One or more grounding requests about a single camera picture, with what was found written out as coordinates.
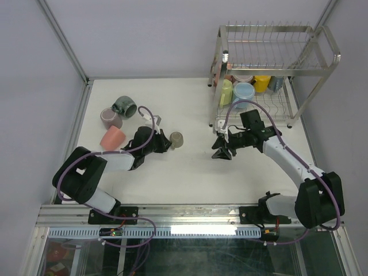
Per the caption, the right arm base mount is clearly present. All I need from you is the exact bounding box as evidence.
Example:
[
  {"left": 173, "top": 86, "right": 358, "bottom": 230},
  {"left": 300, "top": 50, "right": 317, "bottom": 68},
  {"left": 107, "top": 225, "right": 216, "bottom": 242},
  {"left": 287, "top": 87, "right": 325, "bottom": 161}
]
[{"left": 239, "top": 191, "right": 292, "bottom": 229}]

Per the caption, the pink tumbler cup left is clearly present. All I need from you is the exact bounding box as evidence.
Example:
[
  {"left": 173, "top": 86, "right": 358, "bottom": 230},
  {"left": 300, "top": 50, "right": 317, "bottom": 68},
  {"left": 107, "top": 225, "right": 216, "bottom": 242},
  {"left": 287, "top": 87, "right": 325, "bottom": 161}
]
[{"left": 100, "top": 126, "right": 126, "bottom": 151}]

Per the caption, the yellow mug black handle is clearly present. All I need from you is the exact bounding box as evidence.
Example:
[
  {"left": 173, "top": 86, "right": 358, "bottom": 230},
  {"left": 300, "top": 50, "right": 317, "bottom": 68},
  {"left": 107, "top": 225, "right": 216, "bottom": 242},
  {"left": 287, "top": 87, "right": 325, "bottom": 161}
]
[{"left": 251, "top": 75, "right": 271, "bottom": 93}]

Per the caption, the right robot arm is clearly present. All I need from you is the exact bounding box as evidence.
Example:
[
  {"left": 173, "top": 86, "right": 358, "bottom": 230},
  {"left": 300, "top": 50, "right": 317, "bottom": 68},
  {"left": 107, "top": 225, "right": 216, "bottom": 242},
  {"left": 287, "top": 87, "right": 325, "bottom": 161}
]
[{"left": 212, "top": 110, "right": 345, "bottom": 229}]

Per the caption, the pale yellow mug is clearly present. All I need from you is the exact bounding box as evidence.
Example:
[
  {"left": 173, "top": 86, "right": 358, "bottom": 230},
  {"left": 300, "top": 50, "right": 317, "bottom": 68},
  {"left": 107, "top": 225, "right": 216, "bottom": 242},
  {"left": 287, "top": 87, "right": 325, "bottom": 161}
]
[{"left": 219, "top": 79, "right": 233, "bottom": 108}]

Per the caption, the slate blue small mug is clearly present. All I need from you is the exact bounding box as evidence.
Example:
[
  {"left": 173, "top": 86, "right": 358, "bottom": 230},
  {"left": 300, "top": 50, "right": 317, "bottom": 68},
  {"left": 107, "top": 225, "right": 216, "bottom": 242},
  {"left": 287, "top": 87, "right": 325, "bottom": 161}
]
[{"left": 268, "top": 76, "right": 284, "bottom": 92}]

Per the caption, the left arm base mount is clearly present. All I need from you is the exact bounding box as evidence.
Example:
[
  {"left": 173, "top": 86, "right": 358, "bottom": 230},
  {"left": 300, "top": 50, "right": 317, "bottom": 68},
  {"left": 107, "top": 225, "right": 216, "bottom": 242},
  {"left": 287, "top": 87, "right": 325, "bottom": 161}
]
[{"left": 88, "top": 201, "right": 139, "bottom": 225}]

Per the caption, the lilac ribbed mug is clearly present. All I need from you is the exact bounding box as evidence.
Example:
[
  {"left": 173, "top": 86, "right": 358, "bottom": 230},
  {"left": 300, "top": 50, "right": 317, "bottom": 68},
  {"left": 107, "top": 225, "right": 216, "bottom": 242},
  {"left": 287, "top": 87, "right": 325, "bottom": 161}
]
[{"left": 232, "top": 75, "right": 254, "bottom": 83}]

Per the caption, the mauve upside-down mug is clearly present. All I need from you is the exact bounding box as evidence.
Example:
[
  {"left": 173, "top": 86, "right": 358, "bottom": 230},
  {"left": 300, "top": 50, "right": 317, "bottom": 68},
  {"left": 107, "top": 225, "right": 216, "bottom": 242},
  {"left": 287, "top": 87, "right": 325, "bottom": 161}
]
[{"left": 100, "top": 108, "right": 123, "bottom": 130}]

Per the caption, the dark green glazed mug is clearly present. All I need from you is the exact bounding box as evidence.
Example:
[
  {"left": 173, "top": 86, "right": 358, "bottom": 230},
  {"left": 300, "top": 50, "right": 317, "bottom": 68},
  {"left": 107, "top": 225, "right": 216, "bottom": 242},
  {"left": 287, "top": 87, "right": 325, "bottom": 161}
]
[{"left": 111, "top": 95, "right": 137, "bottom": 118}]

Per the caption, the light blue mug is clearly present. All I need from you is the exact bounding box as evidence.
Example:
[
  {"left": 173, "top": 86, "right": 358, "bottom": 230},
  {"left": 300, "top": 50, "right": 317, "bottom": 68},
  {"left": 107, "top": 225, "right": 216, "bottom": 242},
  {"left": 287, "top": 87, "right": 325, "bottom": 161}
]
[{"left": 232, "top": 82, "right": 255, "bottom": 104}]

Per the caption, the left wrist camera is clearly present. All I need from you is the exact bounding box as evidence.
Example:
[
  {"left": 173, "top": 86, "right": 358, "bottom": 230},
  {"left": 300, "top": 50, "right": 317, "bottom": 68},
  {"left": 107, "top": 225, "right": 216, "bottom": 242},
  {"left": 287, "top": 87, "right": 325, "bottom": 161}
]
[{"left": 142, "top": 114, "right": 162, "bottom": 134}]

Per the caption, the aluminium mounting rail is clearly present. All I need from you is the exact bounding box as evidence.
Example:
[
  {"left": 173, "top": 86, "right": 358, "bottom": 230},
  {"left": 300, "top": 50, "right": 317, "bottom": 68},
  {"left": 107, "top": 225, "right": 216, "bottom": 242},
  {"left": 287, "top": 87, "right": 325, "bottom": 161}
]
[{"left": 36, "top": 204, "right": 256, "bottom": 227}]

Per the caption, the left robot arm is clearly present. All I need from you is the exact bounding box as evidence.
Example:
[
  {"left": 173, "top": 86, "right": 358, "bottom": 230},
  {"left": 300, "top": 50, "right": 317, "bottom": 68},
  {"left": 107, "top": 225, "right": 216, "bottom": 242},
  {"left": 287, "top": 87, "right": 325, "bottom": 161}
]
[{"left": 52, "top": 126, "right": 171, "bottom": 223}]

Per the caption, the steel dish rack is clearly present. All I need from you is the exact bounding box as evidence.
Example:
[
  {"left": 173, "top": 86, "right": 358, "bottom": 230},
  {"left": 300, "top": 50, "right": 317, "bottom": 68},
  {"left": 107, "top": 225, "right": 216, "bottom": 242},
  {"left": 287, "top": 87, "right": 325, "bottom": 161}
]
[{"left": 208, "top": 24, "right": 341, "bottom": 128}]

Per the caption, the small taupe mug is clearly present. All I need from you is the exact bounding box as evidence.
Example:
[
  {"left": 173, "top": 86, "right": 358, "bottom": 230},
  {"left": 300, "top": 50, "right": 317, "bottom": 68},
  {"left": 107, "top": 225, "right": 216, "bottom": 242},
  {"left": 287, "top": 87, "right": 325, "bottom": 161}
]
[{"left": 169, "top": 132, "right": 183, "bottom": 150}]

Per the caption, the white slotted cable duct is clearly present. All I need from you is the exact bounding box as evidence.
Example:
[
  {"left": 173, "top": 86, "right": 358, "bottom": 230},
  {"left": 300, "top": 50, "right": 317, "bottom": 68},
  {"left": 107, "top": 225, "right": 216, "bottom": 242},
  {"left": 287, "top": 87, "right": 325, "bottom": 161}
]
[{"left": 49, "top": 225, "right": 261, "bottom": 239}]

